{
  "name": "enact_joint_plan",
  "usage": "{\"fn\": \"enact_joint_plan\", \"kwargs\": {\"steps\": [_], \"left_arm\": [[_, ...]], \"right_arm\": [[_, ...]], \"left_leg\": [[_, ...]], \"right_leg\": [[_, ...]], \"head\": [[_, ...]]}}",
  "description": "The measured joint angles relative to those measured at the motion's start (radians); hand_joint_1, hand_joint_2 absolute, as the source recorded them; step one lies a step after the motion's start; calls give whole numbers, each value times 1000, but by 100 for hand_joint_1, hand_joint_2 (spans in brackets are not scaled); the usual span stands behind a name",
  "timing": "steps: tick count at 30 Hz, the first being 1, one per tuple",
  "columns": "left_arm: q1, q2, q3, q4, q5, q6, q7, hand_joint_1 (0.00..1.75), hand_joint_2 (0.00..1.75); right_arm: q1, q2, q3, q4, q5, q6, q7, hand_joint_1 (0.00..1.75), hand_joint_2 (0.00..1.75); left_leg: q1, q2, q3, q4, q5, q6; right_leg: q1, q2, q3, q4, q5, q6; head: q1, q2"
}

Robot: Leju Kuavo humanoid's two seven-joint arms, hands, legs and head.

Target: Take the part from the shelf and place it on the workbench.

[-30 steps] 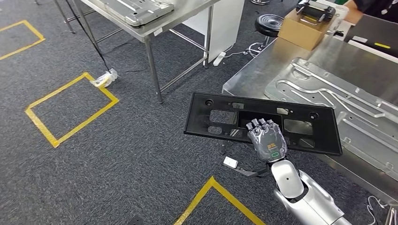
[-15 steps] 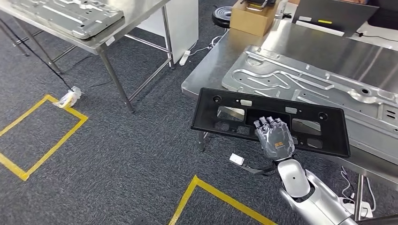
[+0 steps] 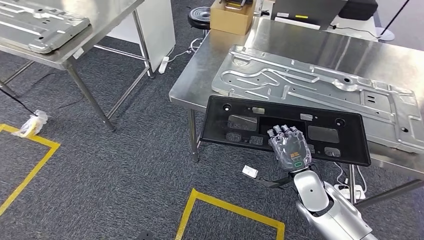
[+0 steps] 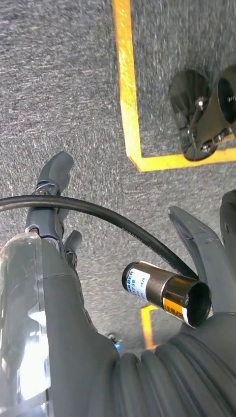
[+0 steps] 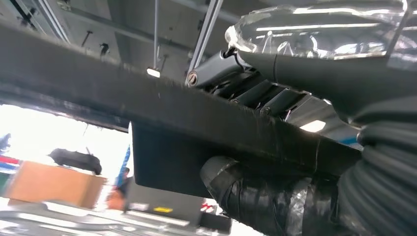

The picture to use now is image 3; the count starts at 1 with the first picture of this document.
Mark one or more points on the yellow floor tape square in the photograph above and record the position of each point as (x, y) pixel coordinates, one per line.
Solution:
(39, 162)

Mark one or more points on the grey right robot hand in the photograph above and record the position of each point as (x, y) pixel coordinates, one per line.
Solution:
(291, 149)

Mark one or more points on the white desk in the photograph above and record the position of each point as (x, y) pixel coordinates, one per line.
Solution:
(364, 24)

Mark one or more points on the black plastic plate part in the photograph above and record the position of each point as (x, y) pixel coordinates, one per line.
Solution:
(215, 132)

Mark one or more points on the stamped metal panel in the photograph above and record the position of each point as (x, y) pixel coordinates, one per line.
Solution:
(298, 82)
(39, 30)

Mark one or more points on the black carrying case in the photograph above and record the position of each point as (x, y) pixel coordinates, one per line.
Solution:
(359, 10)

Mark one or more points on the steel table crossbar legs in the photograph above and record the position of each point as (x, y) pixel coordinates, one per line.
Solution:
(109, 13)

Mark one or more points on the black round stool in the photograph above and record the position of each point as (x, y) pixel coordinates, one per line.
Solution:
(199, 16)

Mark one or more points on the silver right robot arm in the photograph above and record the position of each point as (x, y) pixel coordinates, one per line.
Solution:
(331, 212)

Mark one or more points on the black pole round base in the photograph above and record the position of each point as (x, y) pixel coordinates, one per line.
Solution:
(386, 34)

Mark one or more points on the grey laptop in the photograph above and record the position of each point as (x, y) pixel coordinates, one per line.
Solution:
(308, 10)

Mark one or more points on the clear cup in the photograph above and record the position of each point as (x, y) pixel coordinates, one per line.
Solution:
(259, 8)

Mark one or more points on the cardboard box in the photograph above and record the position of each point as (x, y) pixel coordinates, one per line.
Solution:
(232, 21)

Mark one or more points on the thin black rod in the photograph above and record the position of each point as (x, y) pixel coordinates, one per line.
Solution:
(18, 101)

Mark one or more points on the black right camera bracket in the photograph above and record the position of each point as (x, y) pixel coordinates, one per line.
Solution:
(278, 182)

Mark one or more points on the steel workbench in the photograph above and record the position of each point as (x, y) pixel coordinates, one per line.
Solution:
(205, 66)

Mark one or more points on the crumpled clear plastic bag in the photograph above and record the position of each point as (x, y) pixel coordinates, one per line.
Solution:
(31, 124)

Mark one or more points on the black remote controller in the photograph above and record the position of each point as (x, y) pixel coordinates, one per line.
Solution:
(235, 4)

